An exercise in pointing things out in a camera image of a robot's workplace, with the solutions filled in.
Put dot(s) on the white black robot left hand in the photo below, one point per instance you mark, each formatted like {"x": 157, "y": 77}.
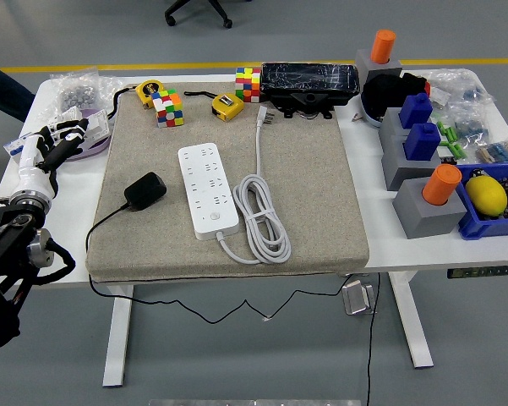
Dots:
{"x": 36, "y": 173}

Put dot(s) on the black plug adapter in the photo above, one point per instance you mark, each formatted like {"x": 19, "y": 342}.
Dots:
{"x": 145, "y": 190}

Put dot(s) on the white power strip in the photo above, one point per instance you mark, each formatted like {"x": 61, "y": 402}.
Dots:
{"x": 207, "y": 190}

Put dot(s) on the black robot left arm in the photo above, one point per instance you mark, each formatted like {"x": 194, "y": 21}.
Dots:
{"x": 4, "y": 245}

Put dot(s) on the white blue circuit breaker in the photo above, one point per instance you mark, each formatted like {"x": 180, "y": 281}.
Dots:
{"x": 13, "y": 146}

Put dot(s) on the person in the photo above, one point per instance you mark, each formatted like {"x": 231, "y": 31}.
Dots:
{"x": 0, "y": 93}

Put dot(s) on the clear bag metal parts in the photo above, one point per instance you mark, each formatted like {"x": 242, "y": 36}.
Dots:
{"x": 78, "y": 93}

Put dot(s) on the yellow tape measure black label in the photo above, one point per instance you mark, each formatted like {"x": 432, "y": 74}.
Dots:
{"x": 148, "y": 91}

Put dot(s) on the multicolour puzzle cube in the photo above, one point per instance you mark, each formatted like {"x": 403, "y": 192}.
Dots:
{"x": 248, "y": 84}
{"x": 167, "y": 110}

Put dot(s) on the white table leg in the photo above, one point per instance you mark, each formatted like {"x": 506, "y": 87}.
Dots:
{"x": 118, "y": 338}
{"x": 412, "y": 321}

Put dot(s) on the yellow tape measure silver clip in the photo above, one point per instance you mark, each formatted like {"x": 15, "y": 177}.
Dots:
{"x": 226, "y": 105}

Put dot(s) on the black office chair base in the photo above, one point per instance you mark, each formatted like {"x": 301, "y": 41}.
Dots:
{"x": 181, "y": 8}

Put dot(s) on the grey-brown fabric mat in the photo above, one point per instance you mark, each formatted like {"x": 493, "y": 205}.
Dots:
{"x": 312, "y": 190}

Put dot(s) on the black cracked case device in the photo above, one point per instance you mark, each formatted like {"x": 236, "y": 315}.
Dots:
{"x": 308, "y": 80}

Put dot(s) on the grey socket block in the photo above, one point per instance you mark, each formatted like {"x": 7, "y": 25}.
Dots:
{"x": 391, "y": 127}
{"x": 363, "y": 67}
{"x": 399, "y": 173}
{"x": 422, "y": 220}

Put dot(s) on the black fabric bundle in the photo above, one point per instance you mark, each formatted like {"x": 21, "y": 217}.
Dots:
{"x": 384, "y": 93}

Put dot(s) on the orange cylinder peg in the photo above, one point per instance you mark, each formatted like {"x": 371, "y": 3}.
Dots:
{"x": 441, "y": 184}
{"x": 382, "y": 46}

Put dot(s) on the blue square peg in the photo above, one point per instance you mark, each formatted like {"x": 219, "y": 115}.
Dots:
{"x": 416, "y": 110}
{"x": 422, "y": 141}

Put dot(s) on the green plastic clip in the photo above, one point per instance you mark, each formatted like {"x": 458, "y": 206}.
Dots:
{"x": 455, "y": 150}
{"x": 447, "y": 132}

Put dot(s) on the clear bag of parts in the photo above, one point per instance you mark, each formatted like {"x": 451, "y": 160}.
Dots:
{"x": 460, "y": 84}

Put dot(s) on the clear bag blue components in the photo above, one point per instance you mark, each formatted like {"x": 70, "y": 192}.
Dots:
{"x": 469, "y": 124}

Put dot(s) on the blue plastic bin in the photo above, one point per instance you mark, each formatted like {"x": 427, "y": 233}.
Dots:
{"x": 473, "y": 228}

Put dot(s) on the yellow lemon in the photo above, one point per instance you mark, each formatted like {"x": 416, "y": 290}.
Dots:
{"x": 486, "y": 196}

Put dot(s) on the black desk control panel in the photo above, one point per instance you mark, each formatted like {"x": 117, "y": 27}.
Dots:
{"x": 479, "y": 272}

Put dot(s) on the clear bag of resistors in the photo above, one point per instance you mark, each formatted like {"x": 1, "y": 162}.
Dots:
{"x": 500, "y": 152}

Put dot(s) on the white wall socket panel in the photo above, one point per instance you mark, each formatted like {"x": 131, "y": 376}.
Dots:
{"x": 98, "y": 127}
{"x": 72, "y": 113}

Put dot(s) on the silver metal bracket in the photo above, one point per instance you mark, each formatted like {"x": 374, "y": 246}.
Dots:
{"x": 357, "y": 298}

